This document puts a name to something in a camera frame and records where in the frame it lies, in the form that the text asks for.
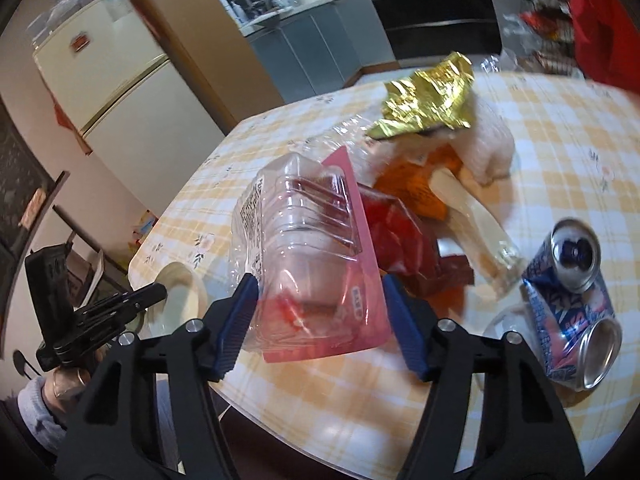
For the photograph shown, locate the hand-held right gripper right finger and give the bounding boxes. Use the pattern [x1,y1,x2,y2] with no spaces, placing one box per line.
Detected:
[381,273,586,480]

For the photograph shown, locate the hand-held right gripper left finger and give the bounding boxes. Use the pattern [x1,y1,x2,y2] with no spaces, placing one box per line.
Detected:
[54,273,260,480]

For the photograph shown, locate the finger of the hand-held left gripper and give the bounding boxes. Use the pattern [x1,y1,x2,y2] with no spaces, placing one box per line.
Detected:
[54,310,142,357]
[74,282,169,322]

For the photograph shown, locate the clear clamshell pack pink card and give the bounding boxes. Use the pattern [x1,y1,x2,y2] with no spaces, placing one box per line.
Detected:
[229,147,393,365]

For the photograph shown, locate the person's left forearm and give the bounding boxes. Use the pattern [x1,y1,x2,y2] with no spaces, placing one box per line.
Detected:
[16,376,69,455]

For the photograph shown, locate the person's left hand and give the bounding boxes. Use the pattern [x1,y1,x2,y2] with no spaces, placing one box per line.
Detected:
[52,350,108,402]

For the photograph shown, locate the red plastic wrapper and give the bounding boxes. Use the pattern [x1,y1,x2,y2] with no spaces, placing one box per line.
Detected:
[357,185,476,311]

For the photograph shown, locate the orange snack packet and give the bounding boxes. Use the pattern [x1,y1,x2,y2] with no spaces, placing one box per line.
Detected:
[372,142,463,221]

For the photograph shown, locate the crushed blue drink can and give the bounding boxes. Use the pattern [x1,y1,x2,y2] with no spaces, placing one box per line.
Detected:
[520,217,623,392]

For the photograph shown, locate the white foam fruit net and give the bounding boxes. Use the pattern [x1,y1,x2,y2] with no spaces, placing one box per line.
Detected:
[400,92,517,186]

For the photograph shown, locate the clear plastic wrapper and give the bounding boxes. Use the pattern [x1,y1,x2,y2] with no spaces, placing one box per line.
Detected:
[300,112,401,186]

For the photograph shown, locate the cream refrigerator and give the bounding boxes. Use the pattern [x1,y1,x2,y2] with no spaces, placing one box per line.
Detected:
[31,0,226,211]

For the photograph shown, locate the gold foil wrapper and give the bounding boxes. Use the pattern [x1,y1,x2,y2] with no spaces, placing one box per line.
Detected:
[366,51,476,141]

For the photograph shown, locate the wooden door panel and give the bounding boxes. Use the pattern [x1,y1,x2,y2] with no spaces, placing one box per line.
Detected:
[117,0,286,136]

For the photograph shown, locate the clear plastic bag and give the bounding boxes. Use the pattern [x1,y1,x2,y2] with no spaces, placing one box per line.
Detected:
[479,47,526,77]

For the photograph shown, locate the grey kitchen cabinets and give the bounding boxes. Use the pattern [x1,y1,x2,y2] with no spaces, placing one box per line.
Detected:
[240,0,396,103]

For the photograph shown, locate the black oven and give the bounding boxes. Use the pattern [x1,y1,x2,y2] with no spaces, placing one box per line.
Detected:
[365,0,502,61]

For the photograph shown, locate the red cloth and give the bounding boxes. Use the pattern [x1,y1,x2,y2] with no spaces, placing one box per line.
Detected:
[567,0,640,98]

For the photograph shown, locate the dark wall board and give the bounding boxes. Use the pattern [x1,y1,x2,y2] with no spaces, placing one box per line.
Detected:
[0,105,57,263]

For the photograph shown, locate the black wire rack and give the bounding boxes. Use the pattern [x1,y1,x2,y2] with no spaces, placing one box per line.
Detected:
[510,0,581,78]

